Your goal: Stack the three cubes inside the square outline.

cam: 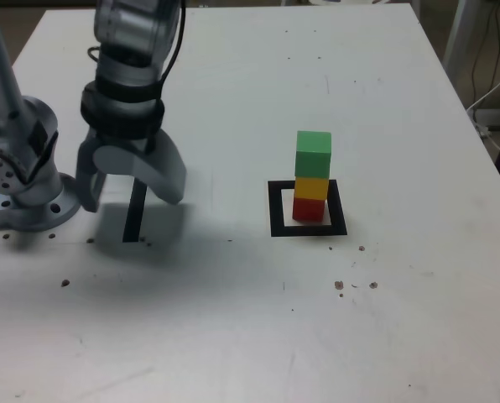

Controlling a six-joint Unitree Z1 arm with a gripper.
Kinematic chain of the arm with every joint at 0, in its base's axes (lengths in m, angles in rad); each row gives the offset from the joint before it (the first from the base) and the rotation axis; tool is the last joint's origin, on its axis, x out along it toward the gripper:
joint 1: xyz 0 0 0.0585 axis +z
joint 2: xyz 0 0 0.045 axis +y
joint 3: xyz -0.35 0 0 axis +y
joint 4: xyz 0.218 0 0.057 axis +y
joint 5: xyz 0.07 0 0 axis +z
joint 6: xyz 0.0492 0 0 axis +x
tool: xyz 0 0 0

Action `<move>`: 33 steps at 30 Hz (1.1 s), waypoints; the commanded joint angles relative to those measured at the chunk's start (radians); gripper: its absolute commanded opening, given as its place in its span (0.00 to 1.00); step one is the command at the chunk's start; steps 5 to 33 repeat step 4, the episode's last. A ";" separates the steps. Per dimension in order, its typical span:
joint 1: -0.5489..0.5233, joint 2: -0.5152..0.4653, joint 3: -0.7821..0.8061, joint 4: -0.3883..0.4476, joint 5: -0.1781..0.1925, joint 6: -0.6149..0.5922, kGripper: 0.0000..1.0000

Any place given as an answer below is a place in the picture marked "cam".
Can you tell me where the yellow cube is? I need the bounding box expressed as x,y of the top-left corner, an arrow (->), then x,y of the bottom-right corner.
293,175 -> 329,202

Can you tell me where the black hanging cable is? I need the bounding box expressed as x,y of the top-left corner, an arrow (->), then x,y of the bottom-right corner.
471,0 -> 500,108

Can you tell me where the black tape strip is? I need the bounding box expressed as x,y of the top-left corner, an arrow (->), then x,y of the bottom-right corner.
122,175 -> 148,243

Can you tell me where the white cable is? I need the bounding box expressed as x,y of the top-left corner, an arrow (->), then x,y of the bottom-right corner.
466,62 -> 500,159

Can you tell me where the green cube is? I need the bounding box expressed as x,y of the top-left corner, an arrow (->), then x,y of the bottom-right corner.
294,130 -> 333,179

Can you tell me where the white metal post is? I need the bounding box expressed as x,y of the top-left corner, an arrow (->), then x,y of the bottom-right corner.
442,0 -> 473,72

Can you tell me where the black tape square outline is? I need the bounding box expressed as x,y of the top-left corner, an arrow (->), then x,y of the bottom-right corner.
267,179 -> 348,238

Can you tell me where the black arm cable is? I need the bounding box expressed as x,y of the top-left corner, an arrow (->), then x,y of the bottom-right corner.
86,0 -> 188,100

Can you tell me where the red cube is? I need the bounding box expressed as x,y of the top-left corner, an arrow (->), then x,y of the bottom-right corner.
291,196 -> 326,222

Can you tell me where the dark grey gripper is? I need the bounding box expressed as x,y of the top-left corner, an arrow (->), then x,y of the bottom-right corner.
75,128 -> 188,213

